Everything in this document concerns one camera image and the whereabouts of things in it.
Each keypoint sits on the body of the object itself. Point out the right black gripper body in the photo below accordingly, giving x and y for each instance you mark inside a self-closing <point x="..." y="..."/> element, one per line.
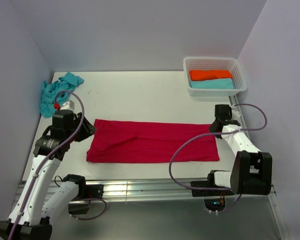
<point x="212" y="128"/>

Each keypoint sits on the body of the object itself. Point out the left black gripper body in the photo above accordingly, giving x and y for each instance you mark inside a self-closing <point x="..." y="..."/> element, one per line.
<point x="80" y="135"/>

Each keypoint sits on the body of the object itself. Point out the crimson red t shirt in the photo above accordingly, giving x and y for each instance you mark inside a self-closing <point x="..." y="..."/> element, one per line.
<point x="132" y="142"/>

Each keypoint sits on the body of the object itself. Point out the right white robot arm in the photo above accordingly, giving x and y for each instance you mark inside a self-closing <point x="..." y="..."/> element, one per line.
<point x="251" y="173"/>

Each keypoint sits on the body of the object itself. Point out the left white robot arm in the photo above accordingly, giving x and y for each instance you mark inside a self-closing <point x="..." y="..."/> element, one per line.
<point x="33" y="217"/>

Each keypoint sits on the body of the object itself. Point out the rolled teal t shirt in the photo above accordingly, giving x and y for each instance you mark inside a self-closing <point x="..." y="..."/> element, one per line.
<point x="214" y="84"/>

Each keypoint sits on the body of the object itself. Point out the crumpled teal t shirt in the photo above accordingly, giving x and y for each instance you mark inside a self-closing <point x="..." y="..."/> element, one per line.
<point x="68" y="82"/>

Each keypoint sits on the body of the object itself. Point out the rolled orange t shirt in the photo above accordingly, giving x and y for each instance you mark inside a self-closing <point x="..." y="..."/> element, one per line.
<point x="204" y="75"/>

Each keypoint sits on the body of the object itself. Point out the white perforated plastic basket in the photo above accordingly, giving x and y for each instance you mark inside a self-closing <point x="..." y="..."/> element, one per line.
<point x="219" y="63"/>

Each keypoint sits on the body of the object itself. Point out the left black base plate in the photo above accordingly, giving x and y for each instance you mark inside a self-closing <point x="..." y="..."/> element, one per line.
<point x="89" y="191"/>

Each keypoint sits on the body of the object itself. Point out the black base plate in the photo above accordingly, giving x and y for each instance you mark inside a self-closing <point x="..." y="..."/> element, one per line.
<point x="208" y="189"/>
<point x="89" y="191"/>

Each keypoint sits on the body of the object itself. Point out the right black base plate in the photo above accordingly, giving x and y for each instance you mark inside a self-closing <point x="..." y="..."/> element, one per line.
<point x="208" y="189"/>

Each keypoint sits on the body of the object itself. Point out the aluminium mounting rail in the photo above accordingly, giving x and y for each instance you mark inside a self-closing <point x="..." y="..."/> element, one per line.
<point x="149" y="182"/>

